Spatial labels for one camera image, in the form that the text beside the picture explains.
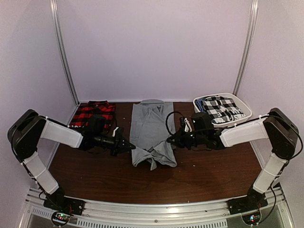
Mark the grey long sleeve shirt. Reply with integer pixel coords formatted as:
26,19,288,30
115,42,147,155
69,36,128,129
130,99,177,171

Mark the right aluminium corner post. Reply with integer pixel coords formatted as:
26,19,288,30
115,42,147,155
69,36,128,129
233,0,259,96

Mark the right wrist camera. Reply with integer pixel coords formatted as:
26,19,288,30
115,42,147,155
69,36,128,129
180,116,192,133

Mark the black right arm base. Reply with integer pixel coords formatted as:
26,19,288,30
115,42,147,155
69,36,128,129
227,189,268,225

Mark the black white checked shirt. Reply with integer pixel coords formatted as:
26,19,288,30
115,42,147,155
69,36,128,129
207,95,247,124

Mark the left aluminium corner post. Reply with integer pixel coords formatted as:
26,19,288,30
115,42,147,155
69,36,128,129
49,0,79,106

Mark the aluminium corner post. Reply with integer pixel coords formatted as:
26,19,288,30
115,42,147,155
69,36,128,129
49,0,79,106
233,0,259,96

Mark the aluminium front rail frame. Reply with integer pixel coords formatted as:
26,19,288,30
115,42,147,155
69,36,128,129
16,187,295,228

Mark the red black plaid shirt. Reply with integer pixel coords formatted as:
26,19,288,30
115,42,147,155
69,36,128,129
69,101,116,130

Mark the white laundry basket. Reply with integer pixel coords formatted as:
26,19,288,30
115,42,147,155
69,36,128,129
193,93,252,127

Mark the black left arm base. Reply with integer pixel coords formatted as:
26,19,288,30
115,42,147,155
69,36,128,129
43,194,85,227

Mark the blue plaid shirt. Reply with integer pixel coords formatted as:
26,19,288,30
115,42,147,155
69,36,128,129
194,97,209,114

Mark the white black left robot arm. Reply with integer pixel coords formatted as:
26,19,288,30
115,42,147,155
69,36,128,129
7,109,177,211

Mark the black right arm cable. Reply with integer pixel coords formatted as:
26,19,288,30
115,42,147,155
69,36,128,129
165,111,188,137

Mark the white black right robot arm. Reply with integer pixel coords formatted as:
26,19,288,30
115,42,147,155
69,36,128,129
167,108,303,210

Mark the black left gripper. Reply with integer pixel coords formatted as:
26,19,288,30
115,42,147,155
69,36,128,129
94,131,135,157

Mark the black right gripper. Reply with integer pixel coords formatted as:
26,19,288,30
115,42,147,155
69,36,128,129
167,127,206,150

